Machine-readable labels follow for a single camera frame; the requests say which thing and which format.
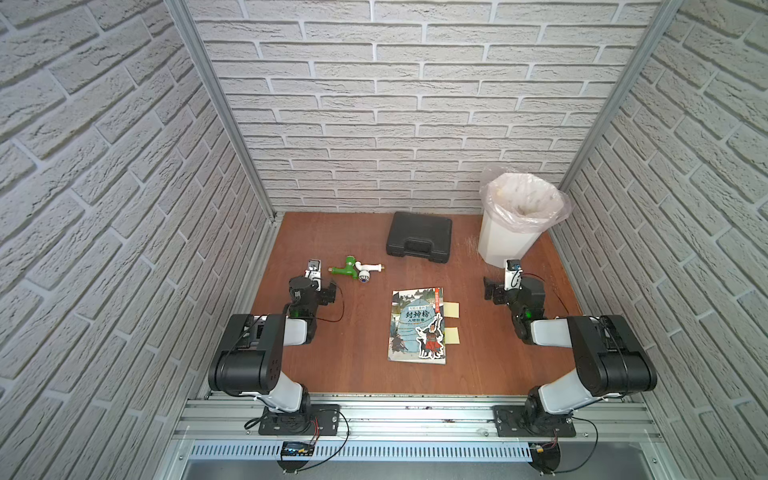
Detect yellow sticky note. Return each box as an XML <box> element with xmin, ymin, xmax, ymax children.
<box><xmin>443</xmin><ymin>327</ymin><xmax>460</xmax><ymax>345</ymax></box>
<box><xmin>443</xmin><ymin>302</ymin><xmax>460</xmax><ymax>318</ymax></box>

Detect illustrated comic book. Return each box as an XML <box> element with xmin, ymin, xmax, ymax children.
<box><xmin>388</xmin><ymin>287</ymin><xmax>446</xmax><ymax>365</ymax></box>

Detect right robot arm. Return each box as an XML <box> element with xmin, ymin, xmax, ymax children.
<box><xmin>483</xmin><ymin>277</ymin><xmax>658</xmax><ymax>424</ymax></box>

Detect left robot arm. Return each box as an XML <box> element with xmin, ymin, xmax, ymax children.
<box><xmin>208</xmin><ymin>277</ymin><xmax>337</xmax><ymax>416</ymax></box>

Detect green white toy faucet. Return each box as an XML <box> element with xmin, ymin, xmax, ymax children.
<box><xmin>328</xmin><ymin>256</ymin><xmax>385</xmax><ymax>283</ymax></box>

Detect white trash bin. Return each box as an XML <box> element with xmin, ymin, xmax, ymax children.
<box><xmin>478</xmin><ymin>211</ymin><xmax>540</xmax><ymax>269</ymax></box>

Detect black plastic tool case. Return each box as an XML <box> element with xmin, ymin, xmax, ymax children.
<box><xmin>386</xmin><ymin>212</ymin><xmax>453</xmax><ymax>264</ymax></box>

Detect small green circuit board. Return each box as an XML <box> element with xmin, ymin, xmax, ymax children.
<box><xmin>280</xmin><ymin>441</ymin><xmax>315</xmax><ymax>458</ymax></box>

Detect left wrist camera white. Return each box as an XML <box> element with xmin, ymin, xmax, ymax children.
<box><xmin>305</xmin><ymin>259</ymin><xmax>322</xmax><ymax>281</ymax></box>

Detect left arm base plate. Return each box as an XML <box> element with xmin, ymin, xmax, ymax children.
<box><xmin>258</xmin><ymin>404</ymin><xmax>341</xmax><ymax>437</ymax></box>

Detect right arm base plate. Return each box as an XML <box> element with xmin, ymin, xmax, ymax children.
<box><xmin>491</xmin><ymin>405</ymin><xmax>576</xmax><ymax>438</ymax></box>

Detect aluminium frame rail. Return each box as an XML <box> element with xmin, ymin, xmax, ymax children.
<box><xmin>171</xmin><ymin>393</ymin><xmax>662</xmax><ymax>444</ymax></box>

